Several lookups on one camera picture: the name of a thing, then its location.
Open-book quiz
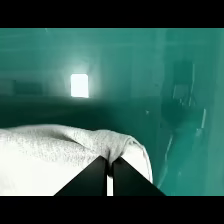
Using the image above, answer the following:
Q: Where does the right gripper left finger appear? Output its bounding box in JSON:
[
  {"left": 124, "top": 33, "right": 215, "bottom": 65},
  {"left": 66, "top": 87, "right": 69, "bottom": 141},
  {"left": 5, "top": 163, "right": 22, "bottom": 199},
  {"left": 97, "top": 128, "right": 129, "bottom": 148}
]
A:
[{"left": 54, "top": 155, "right": 109, "bottom": 197}]

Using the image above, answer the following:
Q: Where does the white garment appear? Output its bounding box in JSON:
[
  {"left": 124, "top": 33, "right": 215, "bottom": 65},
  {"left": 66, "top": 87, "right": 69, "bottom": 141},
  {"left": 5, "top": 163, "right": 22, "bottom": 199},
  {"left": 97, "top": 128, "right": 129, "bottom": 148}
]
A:
[{"left": 0, "top": 123, "right": 154, "bottom": 197}]

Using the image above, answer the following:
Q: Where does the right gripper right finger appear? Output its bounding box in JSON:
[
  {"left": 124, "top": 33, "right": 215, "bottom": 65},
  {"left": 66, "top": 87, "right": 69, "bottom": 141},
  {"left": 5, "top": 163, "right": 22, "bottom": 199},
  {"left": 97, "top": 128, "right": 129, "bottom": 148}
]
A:
[{"left": 112, "top": 156, "right": 167, "bottom": 197}]

